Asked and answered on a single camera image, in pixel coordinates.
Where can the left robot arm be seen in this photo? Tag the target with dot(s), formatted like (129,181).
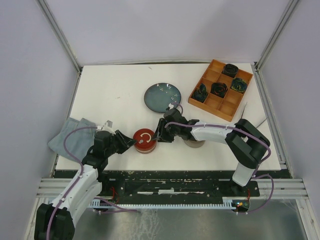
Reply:
(57,220)

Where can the green rolled napkin right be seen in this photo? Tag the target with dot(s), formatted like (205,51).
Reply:
(239,85)

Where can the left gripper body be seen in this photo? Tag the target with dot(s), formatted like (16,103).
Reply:
(116,146)

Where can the metal tongs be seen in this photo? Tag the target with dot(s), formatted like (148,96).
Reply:
(242,116)

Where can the wooden compartment tray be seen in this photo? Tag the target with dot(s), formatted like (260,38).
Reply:
(224,108)

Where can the left aluminium frame post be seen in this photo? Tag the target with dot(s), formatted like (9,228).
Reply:
(48,14)

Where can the blue rolled napkin left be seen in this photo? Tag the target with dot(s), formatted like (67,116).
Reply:
(200,94)

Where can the beige lunch box bowl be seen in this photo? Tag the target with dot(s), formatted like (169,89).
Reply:
(194,144)

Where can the red lunch box lid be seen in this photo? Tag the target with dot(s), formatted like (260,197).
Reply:
(144,137)

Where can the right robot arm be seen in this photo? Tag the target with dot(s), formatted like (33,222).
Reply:
(249,146)

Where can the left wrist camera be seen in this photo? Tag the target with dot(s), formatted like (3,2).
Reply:
(107,126)

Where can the white cable duct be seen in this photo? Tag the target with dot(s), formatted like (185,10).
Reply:
(154,201)

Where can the blue ceramic food plate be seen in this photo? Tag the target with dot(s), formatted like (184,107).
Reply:
(159,96)

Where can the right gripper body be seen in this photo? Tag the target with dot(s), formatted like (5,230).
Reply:
(168,133)

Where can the light blue cloth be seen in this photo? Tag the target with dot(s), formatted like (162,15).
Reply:
(78,142)

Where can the red steel lunch bowl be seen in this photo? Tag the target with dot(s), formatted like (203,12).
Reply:
(145,149)

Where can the orange black rolled napkin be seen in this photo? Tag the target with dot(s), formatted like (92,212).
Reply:
(219,89)

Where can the dark rolled napkin top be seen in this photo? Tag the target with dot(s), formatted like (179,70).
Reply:
(230,70)

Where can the aluminium frame post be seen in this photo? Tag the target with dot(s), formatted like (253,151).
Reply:
(281,25)
(48,14)

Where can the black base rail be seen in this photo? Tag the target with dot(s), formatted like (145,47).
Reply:
(117,184)

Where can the right aluminium frame post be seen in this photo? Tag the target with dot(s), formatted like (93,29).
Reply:
(281,25)

